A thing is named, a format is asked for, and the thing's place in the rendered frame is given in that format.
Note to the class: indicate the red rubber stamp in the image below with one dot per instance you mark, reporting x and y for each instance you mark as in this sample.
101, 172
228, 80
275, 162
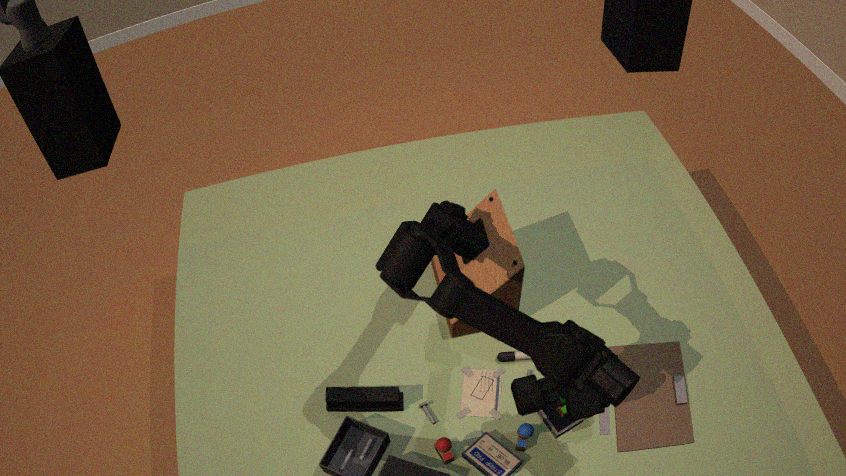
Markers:
443, 446

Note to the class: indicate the beige paper card taped down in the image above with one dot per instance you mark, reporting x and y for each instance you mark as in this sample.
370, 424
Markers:
481, 393

